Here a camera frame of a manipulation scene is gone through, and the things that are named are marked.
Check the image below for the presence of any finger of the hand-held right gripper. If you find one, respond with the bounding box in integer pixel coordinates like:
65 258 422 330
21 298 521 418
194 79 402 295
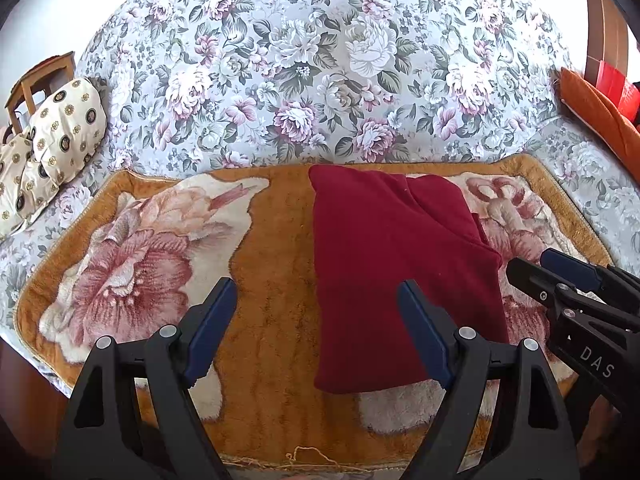
539 248 640 307
506 258 592 312

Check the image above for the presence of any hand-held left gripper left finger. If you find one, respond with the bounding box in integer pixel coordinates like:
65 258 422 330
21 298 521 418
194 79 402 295
52 276 239 480

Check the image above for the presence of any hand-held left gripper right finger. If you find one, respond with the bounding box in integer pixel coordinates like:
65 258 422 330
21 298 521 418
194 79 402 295
397 280 581 480

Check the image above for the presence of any red knit sweater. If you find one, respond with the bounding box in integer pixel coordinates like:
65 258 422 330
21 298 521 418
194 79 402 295
308 164 511 395

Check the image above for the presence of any orange rose print plush blanket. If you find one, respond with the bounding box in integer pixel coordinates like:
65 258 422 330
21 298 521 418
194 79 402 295
14 152 617 472

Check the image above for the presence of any orange pillow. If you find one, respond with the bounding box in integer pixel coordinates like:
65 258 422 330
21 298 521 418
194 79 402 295
557 66 640 187

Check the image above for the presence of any red glossy bag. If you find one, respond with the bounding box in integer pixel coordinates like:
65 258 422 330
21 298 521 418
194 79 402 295
595 59 639 119

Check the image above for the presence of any cream medallion print pillow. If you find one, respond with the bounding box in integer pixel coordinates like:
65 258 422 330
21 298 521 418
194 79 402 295
31 77 109 187
0 129 62 242

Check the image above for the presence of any floral bedsheet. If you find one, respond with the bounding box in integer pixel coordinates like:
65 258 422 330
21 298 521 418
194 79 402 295
0 0 640 392

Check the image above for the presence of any wooden chair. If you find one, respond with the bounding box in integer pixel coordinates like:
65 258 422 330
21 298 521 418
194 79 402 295
4 52 77 135

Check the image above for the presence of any wooden bed frame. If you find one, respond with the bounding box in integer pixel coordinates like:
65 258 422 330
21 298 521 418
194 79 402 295
0 337 72 463

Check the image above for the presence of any wooden headboard post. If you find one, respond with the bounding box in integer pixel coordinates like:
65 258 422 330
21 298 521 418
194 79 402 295
581 0 632 87

